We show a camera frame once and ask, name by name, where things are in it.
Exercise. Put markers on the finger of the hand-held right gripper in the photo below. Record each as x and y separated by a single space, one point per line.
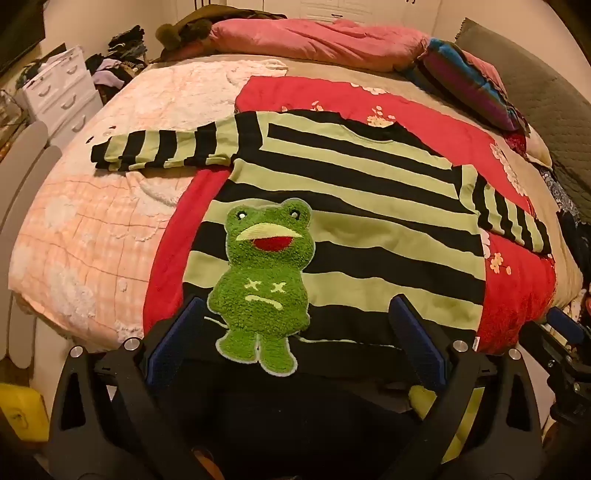
565 325
540 341

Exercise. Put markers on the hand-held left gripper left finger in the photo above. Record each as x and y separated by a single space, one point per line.
173 341

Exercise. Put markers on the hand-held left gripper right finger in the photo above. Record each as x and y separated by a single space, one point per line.
418 341

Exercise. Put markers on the green black striped frog sweater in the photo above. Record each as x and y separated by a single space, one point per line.
346 221

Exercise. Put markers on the pile of dark clothes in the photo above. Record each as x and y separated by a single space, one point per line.
117 64

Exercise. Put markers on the yellow-green cloth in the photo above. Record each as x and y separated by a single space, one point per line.
422 399

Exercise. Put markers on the blue floral cloth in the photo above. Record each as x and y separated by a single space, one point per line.
556 189

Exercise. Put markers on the black cloth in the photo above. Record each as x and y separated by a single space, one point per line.
300 415

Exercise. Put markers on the pink checked fluffy blanket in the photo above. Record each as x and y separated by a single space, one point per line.
92 221

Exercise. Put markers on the yellow box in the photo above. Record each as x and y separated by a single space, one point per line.
21 413

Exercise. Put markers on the white pillow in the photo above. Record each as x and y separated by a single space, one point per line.
538 147

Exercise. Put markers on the dark red lace cloth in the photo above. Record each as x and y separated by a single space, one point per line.
517 143

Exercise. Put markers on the red floral blanket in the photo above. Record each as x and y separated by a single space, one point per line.
438 124

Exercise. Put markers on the grey rounded chair back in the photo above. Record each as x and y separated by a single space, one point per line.
21 184

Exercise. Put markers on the grey quilted headboard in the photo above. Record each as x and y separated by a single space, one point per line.
540 92

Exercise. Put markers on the colourful striped pillow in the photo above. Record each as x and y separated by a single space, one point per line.
466 83

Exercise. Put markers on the white drawer chest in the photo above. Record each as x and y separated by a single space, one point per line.
64 92

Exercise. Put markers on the brown fur-trimmed coat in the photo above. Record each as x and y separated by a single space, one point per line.
194 30

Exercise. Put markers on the pink quilt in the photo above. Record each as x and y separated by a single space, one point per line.
323 39

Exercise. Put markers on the white wardrobe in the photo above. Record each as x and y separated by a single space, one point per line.
351 7

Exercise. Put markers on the black television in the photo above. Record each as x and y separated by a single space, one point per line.
18 32

